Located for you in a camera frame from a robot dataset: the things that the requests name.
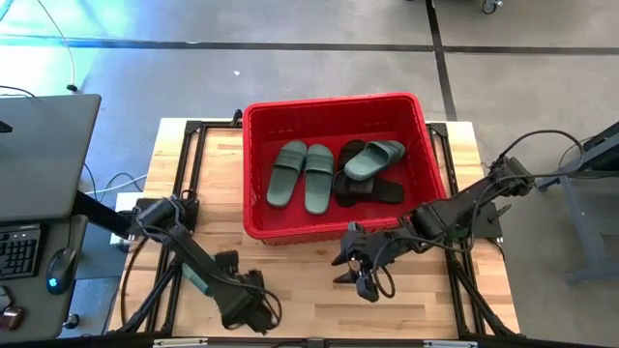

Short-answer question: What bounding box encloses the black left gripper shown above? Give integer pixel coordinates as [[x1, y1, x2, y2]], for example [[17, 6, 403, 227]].
[[214, 249, 276, 335]]

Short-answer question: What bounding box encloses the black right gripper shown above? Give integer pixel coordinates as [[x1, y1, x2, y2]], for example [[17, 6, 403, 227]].
[[330, 220, 413, 286]]

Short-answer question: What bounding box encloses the dark green rubber slide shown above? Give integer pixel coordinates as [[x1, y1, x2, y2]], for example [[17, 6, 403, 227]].
[[181, 262, 215, 298], [303, 143, 336, 217], [342, 139, 407, 183], [265, 139, 309, 209]]

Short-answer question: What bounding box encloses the red plastic bin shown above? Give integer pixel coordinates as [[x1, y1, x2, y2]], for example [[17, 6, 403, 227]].
[[241, 91, 451, 246]]

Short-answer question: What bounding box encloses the white power box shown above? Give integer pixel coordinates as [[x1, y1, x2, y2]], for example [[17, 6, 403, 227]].
[[109, 191, 146, 247]]

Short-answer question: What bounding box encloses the black computer mouse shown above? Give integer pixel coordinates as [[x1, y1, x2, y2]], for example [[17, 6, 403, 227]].
[[45, 246, 78, 296]]

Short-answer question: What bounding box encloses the grey desk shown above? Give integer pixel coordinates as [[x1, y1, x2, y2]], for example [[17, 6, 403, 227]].
[[0, 215, 91, 339]]

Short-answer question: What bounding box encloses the black keyboard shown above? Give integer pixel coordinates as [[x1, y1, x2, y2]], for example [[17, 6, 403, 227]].
[[0, 224, 44, 281]]

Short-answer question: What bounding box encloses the grey flat monitor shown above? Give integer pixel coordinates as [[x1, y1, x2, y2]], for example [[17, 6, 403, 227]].
[[0, 94, 103, 223]]

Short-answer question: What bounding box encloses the small brown object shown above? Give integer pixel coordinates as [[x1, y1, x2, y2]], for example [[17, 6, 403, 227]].
[[0, 304, 25, 333]]

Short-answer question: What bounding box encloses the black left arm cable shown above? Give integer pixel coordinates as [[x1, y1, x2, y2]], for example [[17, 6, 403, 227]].
[[137, 207, 284, 330]]

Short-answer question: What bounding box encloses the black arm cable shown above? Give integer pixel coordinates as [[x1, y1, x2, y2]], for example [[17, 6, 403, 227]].
[[137, 207, 284, 330], [369, 128, 587, 300]]

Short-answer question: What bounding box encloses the silver bracket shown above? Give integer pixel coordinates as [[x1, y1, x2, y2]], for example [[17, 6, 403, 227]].
[[424, 339, 479, 348], [153, 337, 209, 348]]

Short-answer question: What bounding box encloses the black aluminium frame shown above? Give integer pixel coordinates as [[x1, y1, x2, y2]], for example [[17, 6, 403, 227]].
[[113, 109, 523, 339]]

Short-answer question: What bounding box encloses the grey metal table frame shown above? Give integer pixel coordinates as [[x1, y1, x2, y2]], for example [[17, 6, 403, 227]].
[[534, 120, 619, 286]]

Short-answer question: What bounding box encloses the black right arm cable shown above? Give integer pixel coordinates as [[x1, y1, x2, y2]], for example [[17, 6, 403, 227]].
[[369, 128, 587, 300]]

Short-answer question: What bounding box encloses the thin white cable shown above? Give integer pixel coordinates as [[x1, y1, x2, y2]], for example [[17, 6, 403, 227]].
[[36, 0, 79, 93]]

